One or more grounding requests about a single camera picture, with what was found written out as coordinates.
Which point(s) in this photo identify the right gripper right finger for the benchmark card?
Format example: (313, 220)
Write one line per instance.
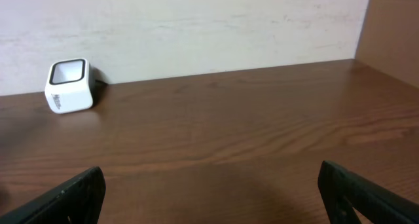
(344, 193)

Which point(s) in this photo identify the white barcode scanner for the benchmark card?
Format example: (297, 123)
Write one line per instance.
(70, 86)

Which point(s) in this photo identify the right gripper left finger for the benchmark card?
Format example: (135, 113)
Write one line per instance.
(77, 200)

